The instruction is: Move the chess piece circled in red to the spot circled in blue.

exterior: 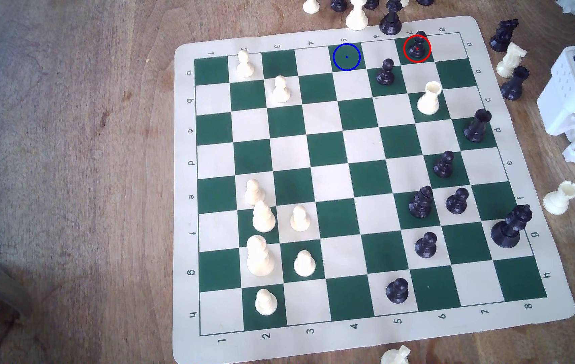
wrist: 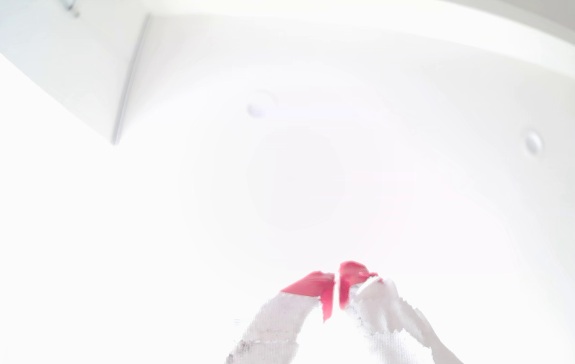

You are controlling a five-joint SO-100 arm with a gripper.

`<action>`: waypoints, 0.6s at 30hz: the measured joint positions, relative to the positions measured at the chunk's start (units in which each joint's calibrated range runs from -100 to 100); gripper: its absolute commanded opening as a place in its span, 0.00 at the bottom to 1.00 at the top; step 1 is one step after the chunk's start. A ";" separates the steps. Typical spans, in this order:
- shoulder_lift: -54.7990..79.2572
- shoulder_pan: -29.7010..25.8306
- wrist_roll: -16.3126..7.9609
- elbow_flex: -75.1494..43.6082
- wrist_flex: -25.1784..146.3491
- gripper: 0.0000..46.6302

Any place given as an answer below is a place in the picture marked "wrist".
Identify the small dark ceiling fixture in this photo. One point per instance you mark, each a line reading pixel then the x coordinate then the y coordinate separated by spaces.
pixel 70 6

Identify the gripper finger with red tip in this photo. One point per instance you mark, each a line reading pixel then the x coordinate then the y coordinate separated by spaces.
pixel 383 313
pixel 277 328

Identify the round ceiling light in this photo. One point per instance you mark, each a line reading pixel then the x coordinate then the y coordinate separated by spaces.
pixel 533 143

